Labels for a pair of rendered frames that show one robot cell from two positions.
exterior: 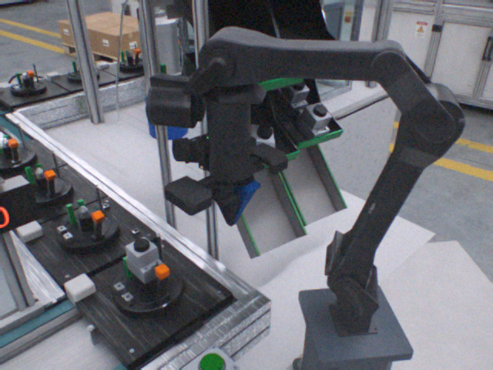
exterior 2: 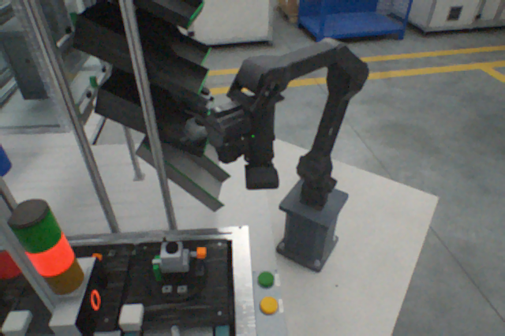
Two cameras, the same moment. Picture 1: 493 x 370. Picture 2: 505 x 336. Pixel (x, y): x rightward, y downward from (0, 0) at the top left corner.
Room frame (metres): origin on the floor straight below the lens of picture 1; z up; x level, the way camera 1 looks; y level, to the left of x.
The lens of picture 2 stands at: (0.18, 0.47, 1.74)
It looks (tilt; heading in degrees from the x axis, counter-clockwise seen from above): 40 degrees down; 310
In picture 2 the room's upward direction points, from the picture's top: straight up
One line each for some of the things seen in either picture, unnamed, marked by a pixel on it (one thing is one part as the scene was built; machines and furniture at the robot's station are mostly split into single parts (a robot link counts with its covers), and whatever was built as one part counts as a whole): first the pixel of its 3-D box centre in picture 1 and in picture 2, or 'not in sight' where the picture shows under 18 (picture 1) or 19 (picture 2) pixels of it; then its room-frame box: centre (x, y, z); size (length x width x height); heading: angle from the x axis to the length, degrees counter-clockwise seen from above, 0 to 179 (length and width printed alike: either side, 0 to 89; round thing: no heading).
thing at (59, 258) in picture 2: not in sight; (50, 251); (0.60, 0.42, 1.33); 0.05 x 0.05 x 0.05
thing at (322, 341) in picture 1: (344, 358); (310, 224); (0.49, -0.17, 0.96); 0.15 x 0.15 x 0.20; 7
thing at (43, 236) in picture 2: not in sight; (36, 227); (0.60, 0.42, 1.38); 0.05 x 0.05 x 0.05
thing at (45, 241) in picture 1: (85, 220); (69, 274); (0.83, 0.37, 1.01); 0.24 x 0.24 x 0.13; 44
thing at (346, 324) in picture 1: (353, 304); (315, 191); (0.50, -0.17, 1.09); 0.07 x 0.07 x 0.06; 7
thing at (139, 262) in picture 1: (140, 254); (169, 255); (0.65, 0.20, 1.06); 0.08 x 0.04 x 0.07; 44
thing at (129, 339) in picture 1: (149, 294); (179, 280); (0.64, 0.20, 0.96); 0.24 x 0.24 x 0.02; 44
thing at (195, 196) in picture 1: (229, 157); (259, 143); (0.54, 0.02, 1.33); 0.19 x 0.06 x 0.08; 133
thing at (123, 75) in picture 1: (129, 58); not in sight; (2.14, 0.56, 1.01); 0.24 x 0.24 x 0.13; 44
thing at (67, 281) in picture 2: not in sight; (61, 271); (0.60, 0.42, 1.28); 0.05 x 0.05 x 0.05
